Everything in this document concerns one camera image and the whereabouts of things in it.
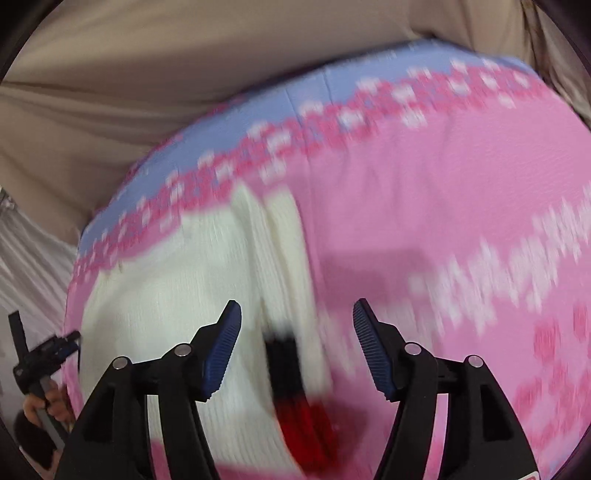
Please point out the white sheer curtain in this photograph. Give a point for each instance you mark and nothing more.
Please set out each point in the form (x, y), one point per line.
(32, 267)

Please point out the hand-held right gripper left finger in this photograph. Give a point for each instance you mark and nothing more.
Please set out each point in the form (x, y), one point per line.
(224, 350)

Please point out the beige cloth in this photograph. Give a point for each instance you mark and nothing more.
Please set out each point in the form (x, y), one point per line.
(184, 69)

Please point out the white knit sweater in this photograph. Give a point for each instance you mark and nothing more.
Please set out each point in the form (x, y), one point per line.
(161, 300)

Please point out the person's left hand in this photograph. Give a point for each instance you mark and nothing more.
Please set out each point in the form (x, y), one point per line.
(57, 406)

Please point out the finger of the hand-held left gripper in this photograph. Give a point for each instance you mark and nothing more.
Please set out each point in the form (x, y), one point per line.
(62, 345)
(17, 332)

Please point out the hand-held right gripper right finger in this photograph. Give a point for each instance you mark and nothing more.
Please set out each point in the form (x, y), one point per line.
(369, 350)

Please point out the pink floral bedsheet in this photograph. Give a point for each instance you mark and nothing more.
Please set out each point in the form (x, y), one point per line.
(415, 207)

